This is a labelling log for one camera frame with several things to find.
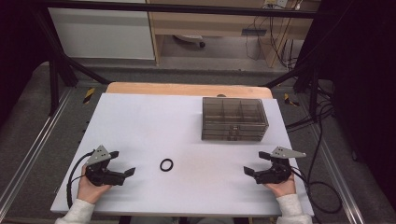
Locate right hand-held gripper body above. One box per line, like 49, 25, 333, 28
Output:
253, 146, 307, 185

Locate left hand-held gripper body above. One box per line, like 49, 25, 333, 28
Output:
84, 145, 126, 187

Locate black hair tie ring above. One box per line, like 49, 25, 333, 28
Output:
160, 158, 175, 173

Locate transparent brown drawer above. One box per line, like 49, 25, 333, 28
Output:
201, 130, 266, 142

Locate transparent brown drawer box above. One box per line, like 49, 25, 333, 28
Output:
201, 96, 270, 143

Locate person's right hand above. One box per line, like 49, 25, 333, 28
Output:
264, 174, 297, 199

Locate person's left hand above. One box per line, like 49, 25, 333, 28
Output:
77, 164, 113, 204

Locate yellow black tape strip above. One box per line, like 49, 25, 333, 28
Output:
82, 87, 96, 105
283, 92, 301, 107

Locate black metal stand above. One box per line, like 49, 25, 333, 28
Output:
262, 62, 320, 118
31, 6, 110, 117

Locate white cabinet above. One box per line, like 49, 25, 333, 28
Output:
48, 7, 156, 61

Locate dark power strip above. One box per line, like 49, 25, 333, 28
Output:
241, 28, 268, 36

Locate black curtain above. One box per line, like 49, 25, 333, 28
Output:
298, 0, 396, 213
0, 0, 50, 125

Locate white chair base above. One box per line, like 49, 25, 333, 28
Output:
172, 34, 207, 49

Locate wooden desk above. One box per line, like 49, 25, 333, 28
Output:
146, 0, 321, 69

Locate black metal crossbar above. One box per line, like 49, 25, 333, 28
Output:
36, 2, 318, 19

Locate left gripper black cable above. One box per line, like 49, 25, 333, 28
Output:
65, 149, 95, 209

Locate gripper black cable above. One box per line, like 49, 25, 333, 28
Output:
65, 149, 95, 209
291, 166, 344, 216

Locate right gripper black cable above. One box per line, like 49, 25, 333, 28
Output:
291, 166, 344, 216

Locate aluminium floor rail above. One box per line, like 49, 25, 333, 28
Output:
306, 124, 365, 224
0, 88, 76, 216

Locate black floor cables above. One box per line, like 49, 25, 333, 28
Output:
285, 83, 335, 132

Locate hanging black cables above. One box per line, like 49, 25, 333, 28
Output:
245, 13, 302, 71

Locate white wall socket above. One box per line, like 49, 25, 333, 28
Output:
263, 0, 289, 8

